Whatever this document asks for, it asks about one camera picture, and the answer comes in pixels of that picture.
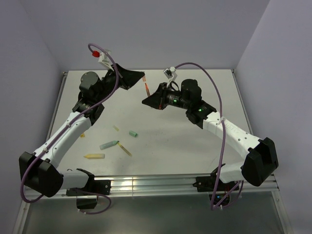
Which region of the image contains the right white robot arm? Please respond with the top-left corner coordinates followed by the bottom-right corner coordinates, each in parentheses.
top-left (142, 79), bottom-right (278, 190)

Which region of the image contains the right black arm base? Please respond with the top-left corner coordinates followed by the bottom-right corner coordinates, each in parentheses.
top-left (192, 175), bottom-right (241, 203)

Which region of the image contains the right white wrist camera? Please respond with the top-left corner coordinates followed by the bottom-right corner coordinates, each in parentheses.
top-left (163, 66), bottom-right (177, 87)

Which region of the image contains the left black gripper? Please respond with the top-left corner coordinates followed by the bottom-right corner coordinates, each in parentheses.
top-left (95, 63), bottom-right (144, 103)

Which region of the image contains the green highlighter pen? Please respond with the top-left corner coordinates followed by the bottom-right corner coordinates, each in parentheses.
top-left (99, 140), bottom-right (119, 150)

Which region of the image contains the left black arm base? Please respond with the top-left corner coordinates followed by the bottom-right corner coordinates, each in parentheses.
top-left (66, 179), bottom-right (112, 215)

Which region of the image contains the yellow highlighter pen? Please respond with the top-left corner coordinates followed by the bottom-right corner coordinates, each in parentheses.
top-left (84, 154), bottom-right (105, 159)

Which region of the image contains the aluminium front rail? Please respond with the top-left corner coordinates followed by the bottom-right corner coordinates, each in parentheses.
top-left (23, 174), bottom-right (280, 199)

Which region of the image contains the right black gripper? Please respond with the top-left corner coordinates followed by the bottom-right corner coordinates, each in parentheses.
top-left (142, 82), bottom-right (191, 110)

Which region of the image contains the yellow thin pen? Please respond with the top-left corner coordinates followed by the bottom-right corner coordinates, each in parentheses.
top-left (117, 142), bottom-right (132, 156)

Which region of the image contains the orange thin pen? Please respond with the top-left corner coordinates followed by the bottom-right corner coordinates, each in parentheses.
top-left (144, 83), bottom-right (151, 97)

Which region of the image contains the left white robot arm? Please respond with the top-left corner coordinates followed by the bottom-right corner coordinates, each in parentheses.
top-left (19, 65), bottom-right (145, 197)

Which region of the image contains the green pen cap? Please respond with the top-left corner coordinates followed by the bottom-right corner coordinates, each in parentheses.
top-left (129, 131), bottom-right (138, 137)

